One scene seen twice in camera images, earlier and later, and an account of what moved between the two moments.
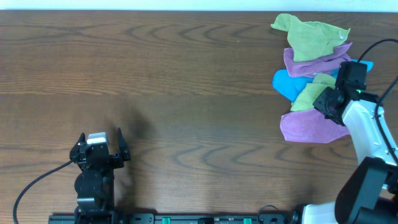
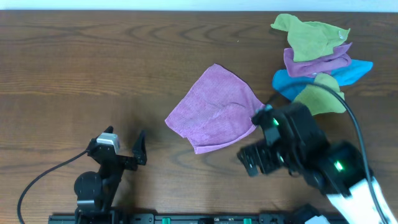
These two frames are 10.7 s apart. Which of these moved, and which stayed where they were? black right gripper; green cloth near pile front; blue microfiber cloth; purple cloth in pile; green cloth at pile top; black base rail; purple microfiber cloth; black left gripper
Moved: black left gripper; black right gripper; purple microfiber cloth
Stayed: purple cloth in pile; green cloth near pile front; green cloth at pile top; black base rail; blue microfiber cloth
